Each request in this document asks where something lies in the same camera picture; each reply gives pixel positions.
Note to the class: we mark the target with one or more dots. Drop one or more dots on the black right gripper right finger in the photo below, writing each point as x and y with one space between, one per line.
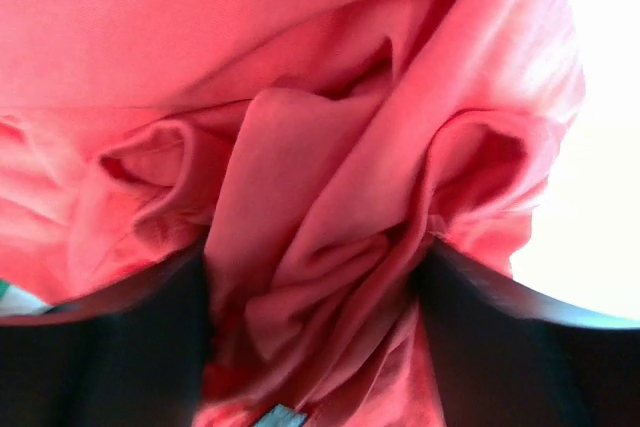
506 355

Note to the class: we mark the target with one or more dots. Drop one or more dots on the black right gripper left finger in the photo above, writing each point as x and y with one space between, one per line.
129 354

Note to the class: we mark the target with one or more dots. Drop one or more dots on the red tank top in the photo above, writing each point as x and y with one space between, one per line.
317 145

